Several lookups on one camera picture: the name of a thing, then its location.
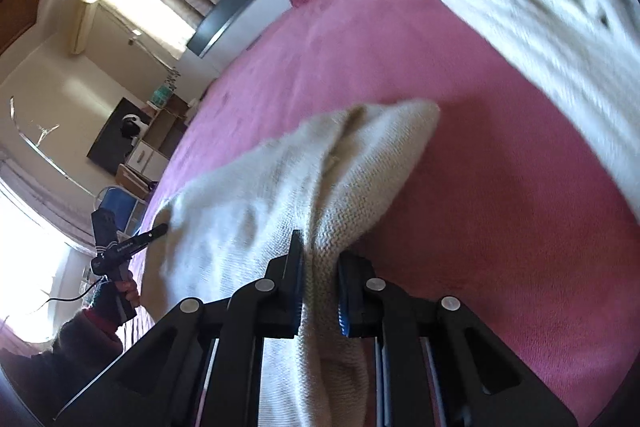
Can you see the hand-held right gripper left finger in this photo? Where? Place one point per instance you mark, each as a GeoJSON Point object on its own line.
{"type": "Point", "coordinates": [297, 287]}

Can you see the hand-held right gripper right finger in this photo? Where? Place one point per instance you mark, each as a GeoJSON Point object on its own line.
{"type": "Point", "coordinates": [344, 307]}

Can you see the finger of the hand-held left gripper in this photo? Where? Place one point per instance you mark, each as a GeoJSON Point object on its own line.
{"type": "Point", "coordinates": [145, 238]}

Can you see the beige knit sweater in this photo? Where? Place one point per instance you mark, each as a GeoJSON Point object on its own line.
{"type": "Point", "coordinates": [260, 197]}

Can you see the person's left forearm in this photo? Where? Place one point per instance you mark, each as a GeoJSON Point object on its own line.
{"type": "Point", "coordinates": [75, 347]}

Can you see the white clothes hanger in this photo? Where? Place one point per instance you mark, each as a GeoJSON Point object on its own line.
{"type": "Point", "coordinates": [46, 133]}

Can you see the person's left hand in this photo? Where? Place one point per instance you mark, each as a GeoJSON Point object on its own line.
{"type": "Point", "coordinates": [107, 304]}

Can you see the blue chair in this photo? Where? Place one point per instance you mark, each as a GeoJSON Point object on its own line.
{"type": "Point", "coordinates": [120, 204]}

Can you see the mauve curtain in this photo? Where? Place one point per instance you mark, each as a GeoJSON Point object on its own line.
{"type": "Point", "coordinates": [45, 207]}

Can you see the black monitor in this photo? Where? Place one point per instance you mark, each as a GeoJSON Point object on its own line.
{"type": "Point", "coordinates": [102, 152]}

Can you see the wooden desk with drawers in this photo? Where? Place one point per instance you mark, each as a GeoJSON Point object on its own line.
{"type": "Point", "coordinates": [165, 142]}

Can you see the white round desk device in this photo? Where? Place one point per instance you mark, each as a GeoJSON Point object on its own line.
{"type": "Point", "coordinates": [132, 126]}

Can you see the teal box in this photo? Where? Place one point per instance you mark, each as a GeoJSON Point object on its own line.
{"type": "Point", "coordinates": [161, 96]}

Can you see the pink fleece blanket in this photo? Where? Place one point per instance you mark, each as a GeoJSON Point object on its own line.
{"type": "Point", "coordinates": [475, 232]}

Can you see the white air conditioner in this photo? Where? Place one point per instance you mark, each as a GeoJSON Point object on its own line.
{"type": "Point", "coordinates": [84, 24]}

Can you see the white fluffy knit sweater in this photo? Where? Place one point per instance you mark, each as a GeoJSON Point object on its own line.
{"type": "Point", "coordinates": [550, 32]}

